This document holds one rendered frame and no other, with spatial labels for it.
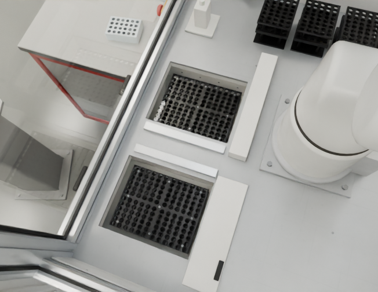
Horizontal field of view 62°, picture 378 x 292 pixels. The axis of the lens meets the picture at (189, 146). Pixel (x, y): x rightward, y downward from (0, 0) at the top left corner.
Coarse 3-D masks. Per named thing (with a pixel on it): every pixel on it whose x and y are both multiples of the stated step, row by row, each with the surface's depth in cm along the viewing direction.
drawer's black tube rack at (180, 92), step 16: (192, 80) 99; (176, 96) 97; (192, 96) 96; (208, 96) 96; (224, 96) 96; (240, 96) 95; (176, 112) 95; (192, 112) 98; (208, 112) 94; (224, 112) 98; (192, 128) 96; (208, 128) 96; (224, 128) 95
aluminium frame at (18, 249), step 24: (168, 24) 95; (144, 72) 90; (120, 120) 85; (120, 144) 85; (96, 168) 80; (96, 192) 80; (0, 240) 50; (24, 240) 57; (48, 240) 65; (72, 240) 75; (0, 264) 52; (24, 264) 59; (48, 264) 64; (96, 288) 62; (120, 288) 64
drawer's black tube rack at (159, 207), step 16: (144, 176) 89; (160, 176) 91; (128, 192) 91; (144, 192) 87; (160, 192) 90; (176, 192) 90; (192, 192) 86; (208, 192) 89; (128, 208) 86; (144, 208) 86; (160, 208) 85; (176, 208) 88; (192, 208) 88; (112, 224) 87; (128, 224) 87; (144, 224) 84; (160, 224) 84; (176, 224) 84; (192, 224) 87; (160, 240) 86; (176, 240) 82
